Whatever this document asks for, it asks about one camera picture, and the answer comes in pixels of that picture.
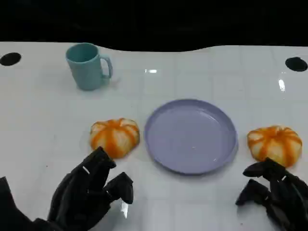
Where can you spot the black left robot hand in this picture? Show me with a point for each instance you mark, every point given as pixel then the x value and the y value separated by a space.
pixel 77 192

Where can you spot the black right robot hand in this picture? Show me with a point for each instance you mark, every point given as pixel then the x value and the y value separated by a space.
pixel 284 192

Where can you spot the orange white toy bread roll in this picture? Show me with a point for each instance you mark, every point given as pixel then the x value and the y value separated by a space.
pixel 115 137
pixel 276 144

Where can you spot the lilac plate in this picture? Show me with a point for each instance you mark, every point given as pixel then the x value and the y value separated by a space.
pixel 190 137

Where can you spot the pale green mug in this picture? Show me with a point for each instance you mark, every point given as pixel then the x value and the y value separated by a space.
pixel 84 69

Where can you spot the black round table grommet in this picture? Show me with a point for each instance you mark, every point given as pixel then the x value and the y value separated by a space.
pixel 296 64
pixel 9 59

